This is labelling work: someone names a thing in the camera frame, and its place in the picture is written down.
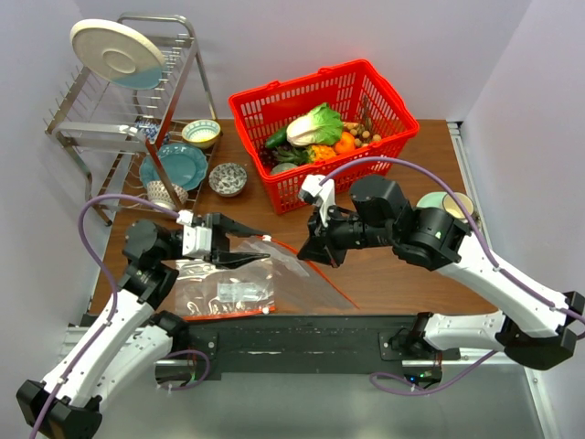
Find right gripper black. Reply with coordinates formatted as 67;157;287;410
297;199;395;268

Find zip bag red zipper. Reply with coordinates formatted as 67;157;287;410
235;238;359;315

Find toy napa cabbage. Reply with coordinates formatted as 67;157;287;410
287;102;344;146

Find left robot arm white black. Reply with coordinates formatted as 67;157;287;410
16;210;264;438

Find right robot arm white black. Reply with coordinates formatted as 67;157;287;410
298;175;584;370

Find black white patterned bowl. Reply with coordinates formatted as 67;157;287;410
208;163;248;198

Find blue patterned white bowl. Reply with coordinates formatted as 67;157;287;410
146;180;188;211

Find teal scalloped plate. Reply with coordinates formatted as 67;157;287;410
157;143;208;191

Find toy dark grapes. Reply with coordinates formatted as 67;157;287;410
258;144;294;168

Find toy pineapple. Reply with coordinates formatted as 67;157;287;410
273;145;337;166

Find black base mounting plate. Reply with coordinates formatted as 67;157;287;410
80;313;509;383

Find yellow rim teal bowl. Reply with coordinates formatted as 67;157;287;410
181;120;221;150

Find toy orange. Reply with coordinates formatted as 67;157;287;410
334;132;356;155

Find toy cucumber green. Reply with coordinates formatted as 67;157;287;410
265;126;287;149

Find metal dish rack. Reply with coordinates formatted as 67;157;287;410
46;13;209;209

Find toy longan bunch brown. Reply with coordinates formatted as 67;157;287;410
344;122;382;148

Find mint green saucer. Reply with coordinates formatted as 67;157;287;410
416;191;447;210

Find small blue patterned dish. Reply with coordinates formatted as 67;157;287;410
134;118;161;145

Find red plastic shopping basket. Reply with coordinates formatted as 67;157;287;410
229;59;420;214

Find cream speckled mug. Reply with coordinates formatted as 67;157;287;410
441;192;478;223

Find large white blue plate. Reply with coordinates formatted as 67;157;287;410
69;19;166;91

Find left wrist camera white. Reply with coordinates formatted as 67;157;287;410
176;209;212;259

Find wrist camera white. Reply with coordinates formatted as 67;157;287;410
298;175;335;227
176;209;212;259

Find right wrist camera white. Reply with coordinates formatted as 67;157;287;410
298;175;335;227

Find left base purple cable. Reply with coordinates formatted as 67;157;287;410
162;349;211;392

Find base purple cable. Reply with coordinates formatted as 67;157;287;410
368;349;499;394
162;349;211;392

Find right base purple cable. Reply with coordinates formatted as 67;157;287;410
368;349;499;394

